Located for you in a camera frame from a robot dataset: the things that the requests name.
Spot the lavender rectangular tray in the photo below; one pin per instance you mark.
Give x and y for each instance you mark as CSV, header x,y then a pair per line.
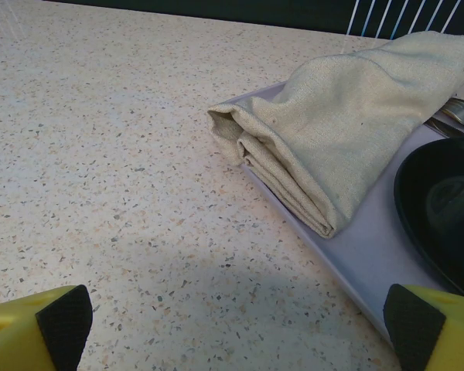
x,y
363,251

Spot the beige folded cloth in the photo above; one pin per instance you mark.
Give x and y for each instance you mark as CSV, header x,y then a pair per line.
x,y
332,127

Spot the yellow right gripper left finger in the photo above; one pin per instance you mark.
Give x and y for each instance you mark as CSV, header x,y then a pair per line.
x,y
11,336

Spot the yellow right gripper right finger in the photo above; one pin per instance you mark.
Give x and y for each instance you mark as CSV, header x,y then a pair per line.
x,y
448,332

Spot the silver knife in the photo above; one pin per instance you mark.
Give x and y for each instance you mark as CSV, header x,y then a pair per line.
x,y
442,127

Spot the black frying pan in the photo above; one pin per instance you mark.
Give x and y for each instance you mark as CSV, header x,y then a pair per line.
x,y
441,216

